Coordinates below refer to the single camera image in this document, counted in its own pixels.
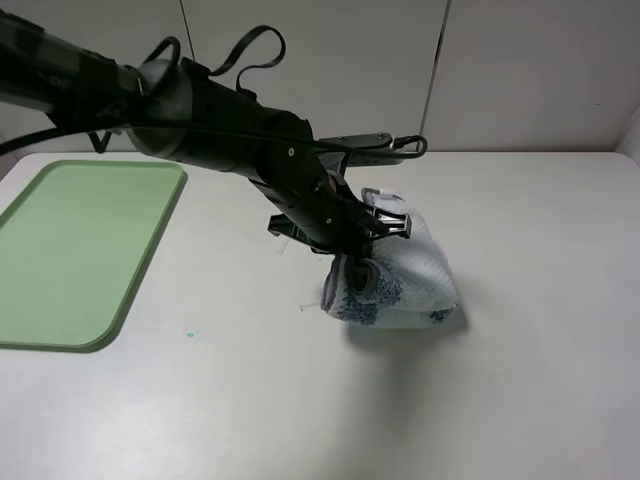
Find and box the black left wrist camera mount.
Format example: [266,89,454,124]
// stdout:
[318,132,429,170]

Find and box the green plastic tray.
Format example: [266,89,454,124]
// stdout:
[1,160,187,352]

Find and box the blue white striped towel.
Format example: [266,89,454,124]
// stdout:
[321,188,458,329]

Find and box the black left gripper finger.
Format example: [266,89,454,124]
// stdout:
[342,255,379,293]

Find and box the white plastic tie upper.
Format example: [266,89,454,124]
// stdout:
[278,239,290,256]

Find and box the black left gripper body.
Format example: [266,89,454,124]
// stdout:
[267,186,412,256]

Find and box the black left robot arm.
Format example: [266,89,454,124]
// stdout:
[1,13,411,259]

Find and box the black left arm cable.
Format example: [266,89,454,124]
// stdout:
[0,25,429,156]

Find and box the white plastic tie lower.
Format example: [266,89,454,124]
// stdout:
[298,302,321,312]

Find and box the white plastic tie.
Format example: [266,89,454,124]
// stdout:
[278,239,290,256]
[298,302,321,312]

